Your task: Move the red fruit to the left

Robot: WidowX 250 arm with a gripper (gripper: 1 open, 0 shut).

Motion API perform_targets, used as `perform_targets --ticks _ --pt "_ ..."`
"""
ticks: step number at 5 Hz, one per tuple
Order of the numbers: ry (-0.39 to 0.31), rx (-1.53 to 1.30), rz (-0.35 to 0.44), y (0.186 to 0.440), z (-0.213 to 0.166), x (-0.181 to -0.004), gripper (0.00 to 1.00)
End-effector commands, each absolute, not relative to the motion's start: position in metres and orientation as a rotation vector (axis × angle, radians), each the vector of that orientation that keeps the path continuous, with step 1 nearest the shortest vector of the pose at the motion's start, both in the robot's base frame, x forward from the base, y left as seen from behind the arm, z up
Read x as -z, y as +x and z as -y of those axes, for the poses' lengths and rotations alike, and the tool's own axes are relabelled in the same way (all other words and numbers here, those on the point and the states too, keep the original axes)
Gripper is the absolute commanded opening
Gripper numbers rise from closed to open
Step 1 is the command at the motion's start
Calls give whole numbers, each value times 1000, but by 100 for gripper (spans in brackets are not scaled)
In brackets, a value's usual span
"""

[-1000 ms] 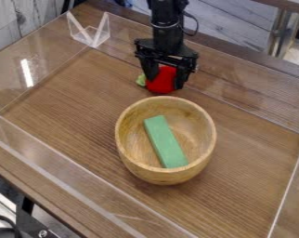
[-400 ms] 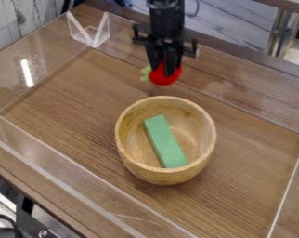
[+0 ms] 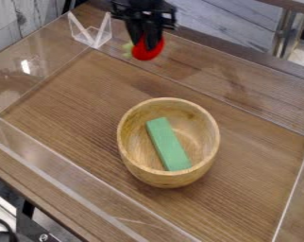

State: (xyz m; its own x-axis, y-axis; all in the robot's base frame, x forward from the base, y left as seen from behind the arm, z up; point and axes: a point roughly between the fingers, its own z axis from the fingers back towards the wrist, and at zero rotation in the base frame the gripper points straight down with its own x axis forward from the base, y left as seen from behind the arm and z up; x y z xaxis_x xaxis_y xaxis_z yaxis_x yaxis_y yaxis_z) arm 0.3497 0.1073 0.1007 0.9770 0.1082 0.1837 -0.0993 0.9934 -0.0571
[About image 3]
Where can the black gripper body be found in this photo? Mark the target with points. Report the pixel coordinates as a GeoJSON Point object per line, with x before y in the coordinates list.
{"type": "Point", "coordinates": [147, 10]}

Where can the green rectangular block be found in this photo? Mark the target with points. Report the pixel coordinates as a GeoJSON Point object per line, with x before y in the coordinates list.
{"type": "Point", "coordinates": [167, 145]}

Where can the red plush strawberry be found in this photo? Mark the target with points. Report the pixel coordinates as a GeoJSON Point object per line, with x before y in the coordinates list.
{"type": "Point", "coordinates": [139, 51]}

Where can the black table leg clamp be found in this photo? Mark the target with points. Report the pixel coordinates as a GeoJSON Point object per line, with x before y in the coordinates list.
{"type": "Point", "coordinates": [28, 227]}

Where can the metal stool frame background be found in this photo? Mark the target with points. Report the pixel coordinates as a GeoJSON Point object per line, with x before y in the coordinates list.
{"type": "Point", "coordinates": [288, 33]}

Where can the wooden bowl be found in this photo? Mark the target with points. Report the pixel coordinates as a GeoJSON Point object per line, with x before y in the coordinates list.
{"type": "Point", "coordinates": [196, 130]}

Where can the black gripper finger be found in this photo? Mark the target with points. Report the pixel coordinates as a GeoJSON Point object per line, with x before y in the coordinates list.
{"type": "Point", "coordinates": [153, 33]}
{"type": "Point", "coordinates": [135, 29]}

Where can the clear acrylic tray wall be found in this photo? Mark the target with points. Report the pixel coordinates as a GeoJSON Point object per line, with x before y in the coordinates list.
{"type": "Point", "coordinates": [40, 164]}

